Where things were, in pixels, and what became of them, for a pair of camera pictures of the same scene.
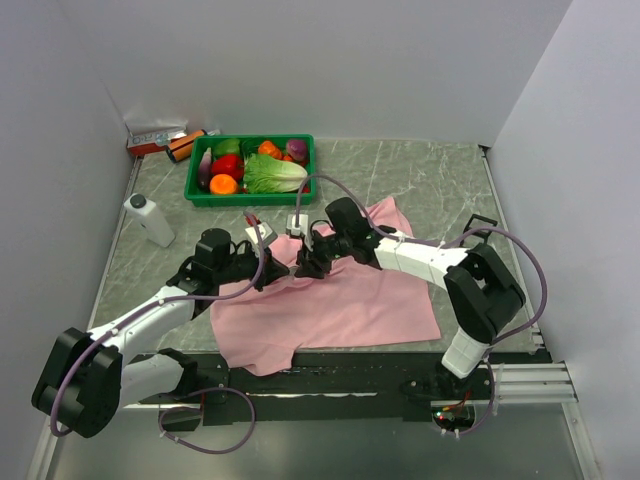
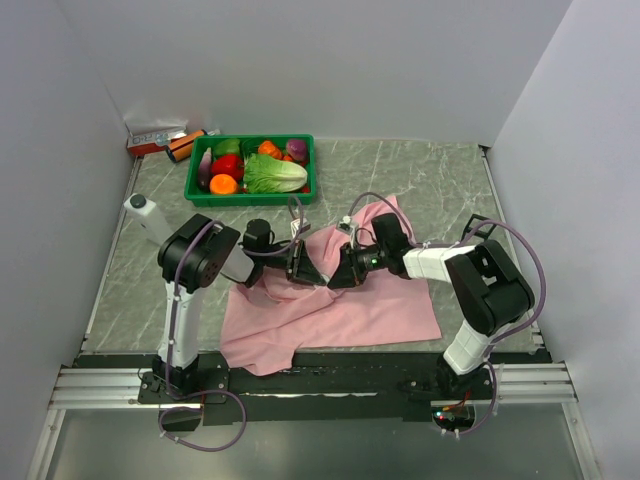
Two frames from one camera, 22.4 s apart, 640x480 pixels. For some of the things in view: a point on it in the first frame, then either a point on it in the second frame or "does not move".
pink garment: (258, 332) does not move
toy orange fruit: (223, 184) does not move
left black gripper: (272, 270) → (303, 270)
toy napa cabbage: (265, 173) does not move
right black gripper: (308, 258) → (347, 273)
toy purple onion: (296, 148) does not move
